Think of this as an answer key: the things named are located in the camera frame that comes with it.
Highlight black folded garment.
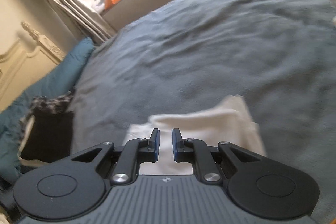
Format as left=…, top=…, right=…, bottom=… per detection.
left=22, top=111, right=74, bottom=164

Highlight grey bed blanket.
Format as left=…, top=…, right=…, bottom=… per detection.
left=71, top=0, right=335, bottom=223

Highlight plaid dark garment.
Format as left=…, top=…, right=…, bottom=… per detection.
left=19, top=90, right=75, bottom=141

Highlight teal pillow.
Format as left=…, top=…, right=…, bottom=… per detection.
left=1, top=38, right=95, bottom=185

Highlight cream carved headboard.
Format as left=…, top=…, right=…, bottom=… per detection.
left=1, top=21, right=66, bottom=111

